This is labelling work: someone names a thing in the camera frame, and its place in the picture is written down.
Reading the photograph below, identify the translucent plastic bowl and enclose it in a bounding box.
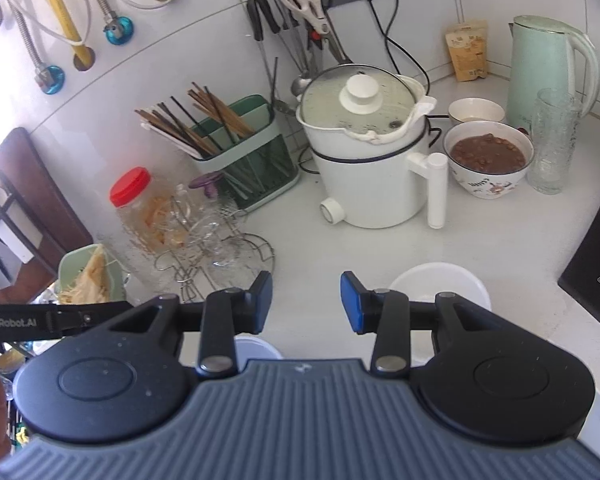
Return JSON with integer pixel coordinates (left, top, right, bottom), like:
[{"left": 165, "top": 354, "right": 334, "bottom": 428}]
[{"left": 235, "top": 336, "right": 283, "bottom": 363}]

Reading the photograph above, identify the black dish rack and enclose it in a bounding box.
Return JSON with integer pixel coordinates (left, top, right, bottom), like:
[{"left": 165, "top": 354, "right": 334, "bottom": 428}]
[{"left": 0, "top": 179, "right": 65, "bottom": 301}]

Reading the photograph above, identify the green colander with noodles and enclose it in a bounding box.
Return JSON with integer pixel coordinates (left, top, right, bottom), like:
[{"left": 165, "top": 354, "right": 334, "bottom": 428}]
[{"left": 56, "top": 244, "right": 125, "bottom": 304}]

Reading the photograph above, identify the red lid plastic jar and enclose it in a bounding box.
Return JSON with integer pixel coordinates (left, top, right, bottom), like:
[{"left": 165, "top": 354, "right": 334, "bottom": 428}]
[{"left": 109, "top": 166, "right": 187, "bottom": 256}]

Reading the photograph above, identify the dark wooden cutting board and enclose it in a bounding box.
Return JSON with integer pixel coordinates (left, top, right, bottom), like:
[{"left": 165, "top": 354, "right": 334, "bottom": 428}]
[{"left": 0, "top": 128, "right": 93, "bottom": 304}]

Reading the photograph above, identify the green chopstick holder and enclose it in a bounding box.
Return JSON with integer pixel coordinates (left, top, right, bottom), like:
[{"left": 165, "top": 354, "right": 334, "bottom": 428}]
[{"left": 134, "top": 84, "right": 299, "bottom": 211}]

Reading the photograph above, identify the floral bowl with brown food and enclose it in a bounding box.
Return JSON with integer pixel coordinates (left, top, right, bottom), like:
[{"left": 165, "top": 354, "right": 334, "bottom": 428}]
[{"left": 442, "top": 120, "right": 534, "bottom": 200}]

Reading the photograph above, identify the white electric cooking pot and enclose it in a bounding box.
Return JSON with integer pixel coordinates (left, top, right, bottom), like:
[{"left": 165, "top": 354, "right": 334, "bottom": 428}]
[{"left": 296, "top": 64, "right": 449, "bottom": 230}]

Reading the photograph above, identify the small white bowl back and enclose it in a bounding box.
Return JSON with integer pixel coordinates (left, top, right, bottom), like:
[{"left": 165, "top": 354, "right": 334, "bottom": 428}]
[{"left": 448, "top": 98, "right": 505, "bottom": 124}]

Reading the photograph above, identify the textured clear glass tumbler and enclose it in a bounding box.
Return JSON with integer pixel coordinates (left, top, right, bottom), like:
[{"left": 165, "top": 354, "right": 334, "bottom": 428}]
[{"left": 527, "top": 88, "right": 581, "bottom": 195}]

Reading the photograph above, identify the yellow snack packet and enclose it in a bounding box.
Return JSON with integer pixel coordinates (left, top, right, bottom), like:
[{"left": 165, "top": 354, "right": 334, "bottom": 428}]
[{"left": 444, "top": 20, "right": 488, "bottom": 82}]

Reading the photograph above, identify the yellow gas pipe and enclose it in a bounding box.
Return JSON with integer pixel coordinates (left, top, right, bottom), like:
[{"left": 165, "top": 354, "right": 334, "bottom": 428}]
[{"left": 48, "top": 0, "right": 95, "bottom": 72}]

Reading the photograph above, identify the mint green electric kettle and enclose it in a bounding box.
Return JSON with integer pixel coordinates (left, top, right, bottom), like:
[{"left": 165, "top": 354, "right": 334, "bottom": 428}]
[{"left": 506, "top": 15, "right": 600, "bottom": 132}]

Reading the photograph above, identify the wire glass drying rack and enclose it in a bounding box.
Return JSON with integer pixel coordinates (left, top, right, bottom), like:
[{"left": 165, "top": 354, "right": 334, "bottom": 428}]
[{"left": 155, "top": 194, "right": 275, "bottom": 301}]

